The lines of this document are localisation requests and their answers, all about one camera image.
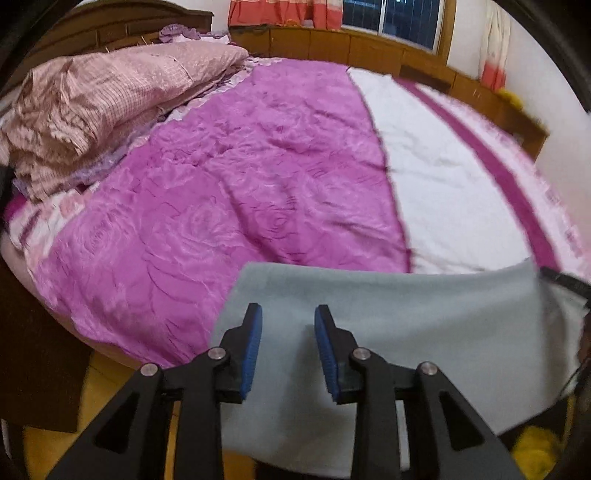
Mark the orange patterned curtain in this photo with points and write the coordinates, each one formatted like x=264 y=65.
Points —
x=277 y=11

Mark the purple frilled pillow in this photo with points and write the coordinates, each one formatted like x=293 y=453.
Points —
x=184 y=33

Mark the yellow cloth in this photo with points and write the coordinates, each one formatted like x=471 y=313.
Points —
x=535 y=452

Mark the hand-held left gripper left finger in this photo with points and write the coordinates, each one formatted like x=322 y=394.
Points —
x=253 y=341

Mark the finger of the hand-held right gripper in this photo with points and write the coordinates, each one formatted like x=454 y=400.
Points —
x=565 y=280

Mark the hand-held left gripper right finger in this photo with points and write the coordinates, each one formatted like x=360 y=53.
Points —
x=326 y=346

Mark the window with metal bars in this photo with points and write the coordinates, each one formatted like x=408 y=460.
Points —
x=397 y=21

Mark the purple and white bed blanket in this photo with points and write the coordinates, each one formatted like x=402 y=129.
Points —
x=231 y=184

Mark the dark wooden headboard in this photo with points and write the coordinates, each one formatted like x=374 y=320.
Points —
x=115 y=23

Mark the wooden bedside cabinet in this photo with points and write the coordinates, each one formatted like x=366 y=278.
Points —
x=323 y=44

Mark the small yellow object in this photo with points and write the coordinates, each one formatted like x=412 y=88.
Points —
x=512 y=99

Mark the white and orange curtain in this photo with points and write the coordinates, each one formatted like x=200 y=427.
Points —
x=495 y=50

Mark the grey pants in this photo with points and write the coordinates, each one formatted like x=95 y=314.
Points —
x=425 y=332

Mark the pink folded quilt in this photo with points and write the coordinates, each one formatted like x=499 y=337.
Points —
x=101 y=106

